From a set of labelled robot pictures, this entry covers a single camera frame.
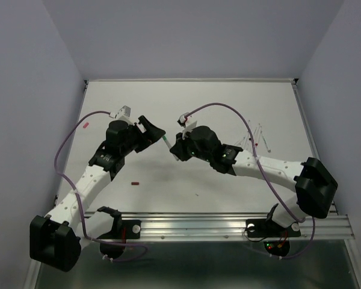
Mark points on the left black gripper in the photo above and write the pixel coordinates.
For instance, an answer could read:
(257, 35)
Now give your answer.
(150, 135)

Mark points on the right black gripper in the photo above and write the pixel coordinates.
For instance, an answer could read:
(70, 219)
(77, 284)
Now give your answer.
(178, 149)

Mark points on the teal green cap marker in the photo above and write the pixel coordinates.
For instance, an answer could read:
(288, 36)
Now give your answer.
(168, 144)

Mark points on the grey cap marker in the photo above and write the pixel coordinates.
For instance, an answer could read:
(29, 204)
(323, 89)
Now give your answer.
(261, 135)

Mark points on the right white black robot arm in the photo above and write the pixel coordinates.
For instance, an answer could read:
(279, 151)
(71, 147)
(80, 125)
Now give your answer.
(280, 176)

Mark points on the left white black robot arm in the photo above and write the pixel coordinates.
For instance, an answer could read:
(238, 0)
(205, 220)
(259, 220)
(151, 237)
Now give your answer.
(52, 238)

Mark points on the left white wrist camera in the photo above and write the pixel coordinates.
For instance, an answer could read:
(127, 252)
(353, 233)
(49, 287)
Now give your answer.
(122, 114)

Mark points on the aluminium front rail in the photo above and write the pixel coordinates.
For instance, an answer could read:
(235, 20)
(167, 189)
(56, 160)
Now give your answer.
(187, 227)

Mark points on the aluminium rail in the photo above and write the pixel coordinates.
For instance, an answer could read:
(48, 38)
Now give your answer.
(187, 227)
(314, 141)

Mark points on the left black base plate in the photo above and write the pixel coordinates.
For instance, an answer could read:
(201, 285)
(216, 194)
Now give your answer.
(127, 230)

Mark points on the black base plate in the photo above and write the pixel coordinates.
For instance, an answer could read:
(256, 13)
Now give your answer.
(127, 230)
(274, 237)

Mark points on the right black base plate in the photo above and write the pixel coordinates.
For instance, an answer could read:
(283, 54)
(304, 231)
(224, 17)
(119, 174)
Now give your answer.
(274, 237)

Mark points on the aluminium right side rail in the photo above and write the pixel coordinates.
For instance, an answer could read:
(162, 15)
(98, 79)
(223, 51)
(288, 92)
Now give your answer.
(314, 141)

